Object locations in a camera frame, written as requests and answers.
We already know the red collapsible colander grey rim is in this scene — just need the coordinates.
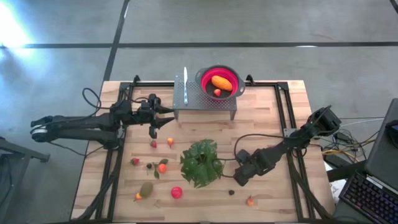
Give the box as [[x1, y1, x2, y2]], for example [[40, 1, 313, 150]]
[[195, 64, 246, 102]]

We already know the black aluminium table frame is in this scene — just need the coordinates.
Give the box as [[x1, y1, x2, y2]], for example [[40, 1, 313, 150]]
[[73, 74, 335, 223]]

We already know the orange mango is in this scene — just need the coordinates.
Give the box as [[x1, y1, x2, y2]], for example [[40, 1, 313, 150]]
[[211, 75, 233, 92]]

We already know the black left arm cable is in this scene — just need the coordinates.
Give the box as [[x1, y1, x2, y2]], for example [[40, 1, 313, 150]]
[[82, 88, 131, 110]]

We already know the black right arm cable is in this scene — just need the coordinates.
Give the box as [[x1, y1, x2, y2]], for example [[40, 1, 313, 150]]
[[214, 133, 289, 179]]

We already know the white paper sheet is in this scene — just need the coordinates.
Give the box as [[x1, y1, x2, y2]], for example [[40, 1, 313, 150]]
[[323, 161, 348, 203]]

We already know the monstera plant in white pot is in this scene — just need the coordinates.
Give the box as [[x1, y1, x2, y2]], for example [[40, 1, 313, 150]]
[[179, 139, 225, 189]]

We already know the kitchen knife light blue handle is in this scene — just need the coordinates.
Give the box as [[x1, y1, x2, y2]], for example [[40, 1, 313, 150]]
[[183, 66, 189, 105]]

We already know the dark computer desk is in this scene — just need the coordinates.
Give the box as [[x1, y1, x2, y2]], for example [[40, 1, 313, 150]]
[[326, 160, 398, 224]]

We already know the yellow floor cable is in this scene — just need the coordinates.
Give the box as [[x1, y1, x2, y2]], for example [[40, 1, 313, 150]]
[[322, 138, 374, 156]]

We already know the black round device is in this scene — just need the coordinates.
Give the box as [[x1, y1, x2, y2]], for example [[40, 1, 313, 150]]
[[384, 119, 398, 147]]

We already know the orange tangerine with green leaves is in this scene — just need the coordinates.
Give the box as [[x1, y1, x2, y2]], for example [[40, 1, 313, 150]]
[[154, 158, 169, 180]]

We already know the green kiwi fruit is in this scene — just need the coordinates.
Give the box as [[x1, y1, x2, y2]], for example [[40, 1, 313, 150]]
[[139, 182, 154, 199]]

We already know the computer monitor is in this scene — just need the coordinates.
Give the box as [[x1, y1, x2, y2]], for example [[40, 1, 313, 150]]
[[363, 98, 398, 190]]

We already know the grey perforated metal rack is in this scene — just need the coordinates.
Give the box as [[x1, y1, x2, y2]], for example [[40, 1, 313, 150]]
[[172, 74, 238, 121]]

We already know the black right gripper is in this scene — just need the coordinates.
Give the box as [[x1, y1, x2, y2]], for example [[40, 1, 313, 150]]
[[233, 149, 268, 187]]

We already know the black backlit keyboard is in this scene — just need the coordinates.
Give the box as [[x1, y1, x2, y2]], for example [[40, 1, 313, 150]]
[[338, 170, 398, 224]]

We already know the red tomato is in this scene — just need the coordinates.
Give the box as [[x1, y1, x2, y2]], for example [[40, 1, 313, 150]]
[[170, 186, 183, 200]]

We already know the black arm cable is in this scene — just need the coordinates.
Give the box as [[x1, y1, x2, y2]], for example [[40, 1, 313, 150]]
[[82, 88, 131, 110], [214, 133, 289, 179]]

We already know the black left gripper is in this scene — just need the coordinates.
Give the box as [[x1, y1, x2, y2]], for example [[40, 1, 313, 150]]
[[138, 94, 175, 139]]

